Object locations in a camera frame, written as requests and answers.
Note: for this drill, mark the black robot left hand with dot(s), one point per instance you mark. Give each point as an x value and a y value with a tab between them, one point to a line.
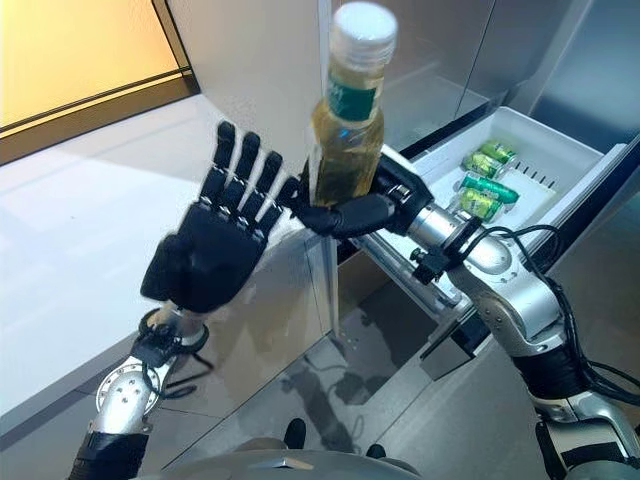
210	255

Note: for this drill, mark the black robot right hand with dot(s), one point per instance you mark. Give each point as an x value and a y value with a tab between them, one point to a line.
395	200

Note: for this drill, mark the yellow tea bottle white cap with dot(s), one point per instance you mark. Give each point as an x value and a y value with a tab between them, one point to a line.
350	150

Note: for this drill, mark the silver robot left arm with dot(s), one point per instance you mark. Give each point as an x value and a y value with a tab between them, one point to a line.
125	395

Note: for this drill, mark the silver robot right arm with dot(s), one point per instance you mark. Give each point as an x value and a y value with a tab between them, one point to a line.
525	295

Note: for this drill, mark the white plastic fridge drawer bin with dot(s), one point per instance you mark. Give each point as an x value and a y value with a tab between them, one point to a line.
530	135

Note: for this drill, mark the stainless steel fridge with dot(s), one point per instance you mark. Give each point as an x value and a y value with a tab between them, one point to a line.
450	60

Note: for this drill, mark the steel fridge drawer front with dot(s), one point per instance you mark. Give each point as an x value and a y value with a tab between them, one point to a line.
600	190

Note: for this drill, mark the green drink can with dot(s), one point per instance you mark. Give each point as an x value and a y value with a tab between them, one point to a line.
482	164
475	201
497	151
492	187

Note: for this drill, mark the white counter cabinet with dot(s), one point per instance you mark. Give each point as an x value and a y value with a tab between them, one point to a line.
75	200

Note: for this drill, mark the white tall side panel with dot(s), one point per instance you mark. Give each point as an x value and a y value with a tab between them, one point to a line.
250	60

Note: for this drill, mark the grey robot torso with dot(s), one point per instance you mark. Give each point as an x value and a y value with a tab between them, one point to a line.
325	465

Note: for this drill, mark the silver drawer slide rail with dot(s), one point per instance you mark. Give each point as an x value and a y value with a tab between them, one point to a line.
395	270

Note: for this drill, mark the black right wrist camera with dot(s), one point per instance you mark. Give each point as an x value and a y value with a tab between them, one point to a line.
431	267

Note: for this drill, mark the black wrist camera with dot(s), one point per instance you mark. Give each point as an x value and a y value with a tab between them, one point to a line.
431	267
157	345

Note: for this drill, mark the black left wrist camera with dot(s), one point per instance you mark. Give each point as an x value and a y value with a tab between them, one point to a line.
157	345

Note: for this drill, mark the amber backlit window wall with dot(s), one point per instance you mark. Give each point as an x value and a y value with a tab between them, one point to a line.
75	40

